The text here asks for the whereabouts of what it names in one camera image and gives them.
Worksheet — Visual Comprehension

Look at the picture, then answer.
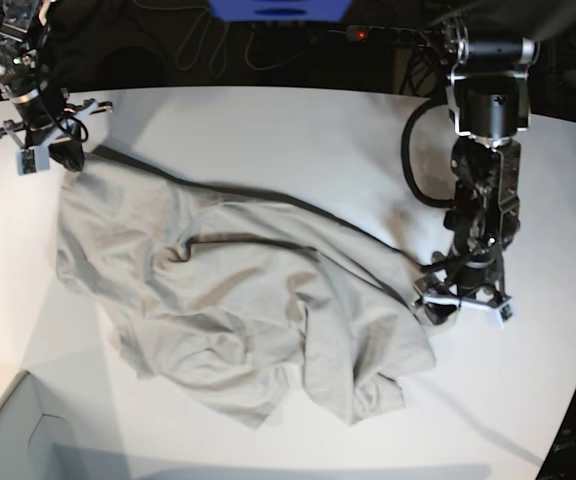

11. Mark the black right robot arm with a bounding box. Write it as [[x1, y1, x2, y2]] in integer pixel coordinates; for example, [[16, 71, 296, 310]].
[[0, 1, 88, 174]]

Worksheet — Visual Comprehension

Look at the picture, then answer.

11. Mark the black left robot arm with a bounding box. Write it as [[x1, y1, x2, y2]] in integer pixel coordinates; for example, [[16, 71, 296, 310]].
[[401, 15, 539, 326]]

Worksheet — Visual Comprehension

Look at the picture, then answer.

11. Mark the white looped cable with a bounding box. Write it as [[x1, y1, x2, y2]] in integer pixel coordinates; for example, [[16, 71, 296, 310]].
[[173, 19, 319, 72]]

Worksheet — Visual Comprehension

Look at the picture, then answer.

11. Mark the beige grey t-shirt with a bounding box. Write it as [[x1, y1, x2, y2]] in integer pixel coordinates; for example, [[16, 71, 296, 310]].
[[56, 154, 436, 428]]

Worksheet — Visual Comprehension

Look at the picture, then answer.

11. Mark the blue plastic bin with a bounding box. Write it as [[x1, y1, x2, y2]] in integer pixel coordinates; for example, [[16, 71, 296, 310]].
[[209, 0, 352, 22]]

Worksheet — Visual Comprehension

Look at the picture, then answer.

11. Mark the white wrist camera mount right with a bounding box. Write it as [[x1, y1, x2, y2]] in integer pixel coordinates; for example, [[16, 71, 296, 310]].
[[0, 99, 113, 176]]

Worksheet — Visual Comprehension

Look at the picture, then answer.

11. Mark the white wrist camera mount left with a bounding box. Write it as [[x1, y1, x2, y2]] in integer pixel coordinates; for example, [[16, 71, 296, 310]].
[[414, 283, 515, 327]]

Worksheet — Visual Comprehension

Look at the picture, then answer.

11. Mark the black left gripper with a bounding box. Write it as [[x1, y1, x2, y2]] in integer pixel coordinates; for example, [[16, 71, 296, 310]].
[[420, 287, 460, 326]]

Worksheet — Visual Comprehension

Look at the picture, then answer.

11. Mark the white cardboard box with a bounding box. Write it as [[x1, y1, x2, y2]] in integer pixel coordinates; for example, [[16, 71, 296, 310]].
[[0, 371, 131, 479]]

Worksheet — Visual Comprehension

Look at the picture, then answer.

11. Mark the black power strip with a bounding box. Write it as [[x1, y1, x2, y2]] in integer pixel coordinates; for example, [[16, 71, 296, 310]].
[[342, 25, 444, 48]]

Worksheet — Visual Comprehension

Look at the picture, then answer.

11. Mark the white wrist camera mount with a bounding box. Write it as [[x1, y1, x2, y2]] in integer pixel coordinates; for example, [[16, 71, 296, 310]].
[[414, 283, 515, 327], [0, 99, 113, 176]]

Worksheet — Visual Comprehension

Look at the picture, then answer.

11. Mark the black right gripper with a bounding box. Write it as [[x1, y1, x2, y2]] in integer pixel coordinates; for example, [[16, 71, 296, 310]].
[[48, 133, 85, 171]]

